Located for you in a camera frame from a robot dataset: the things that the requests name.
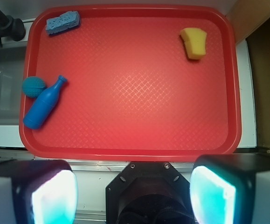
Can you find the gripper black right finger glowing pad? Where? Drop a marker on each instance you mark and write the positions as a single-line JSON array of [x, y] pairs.
[[231, 189]]

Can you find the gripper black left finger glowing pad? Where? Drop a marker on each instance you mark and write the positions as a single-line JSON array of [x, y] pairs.
[[37, 192]]

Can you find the blue textured ball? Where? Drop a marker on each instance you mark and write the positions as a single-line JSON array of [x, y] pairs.
[[33, 86]]

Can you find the blue plastic bottle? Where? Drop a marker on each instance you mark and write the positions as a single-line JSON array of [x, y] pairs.
[[44, 104]]

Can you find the grey plastic sink basin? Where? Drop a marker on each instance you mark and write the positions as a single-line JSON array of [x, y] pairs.
[[11, 76]]

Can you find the red plastic tray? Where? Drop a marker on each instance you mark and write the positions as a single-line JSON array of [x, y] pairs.
[[132, 93]]

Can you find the yellow scrub sponge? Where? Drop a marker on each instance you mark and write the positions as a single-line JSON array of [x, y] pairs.
[[195, 42]]

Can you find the grey sink faucet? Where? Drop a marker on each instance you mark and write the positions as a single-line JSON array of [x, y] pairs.
[[10, 27]]

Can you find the wooden board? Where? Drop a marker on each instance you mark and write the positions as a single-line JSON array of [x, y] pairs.
[[246, 16]]

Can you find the blue cellulose sponge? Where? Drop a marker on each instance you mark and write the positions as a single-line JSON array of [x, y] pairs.
[[65, 21]]

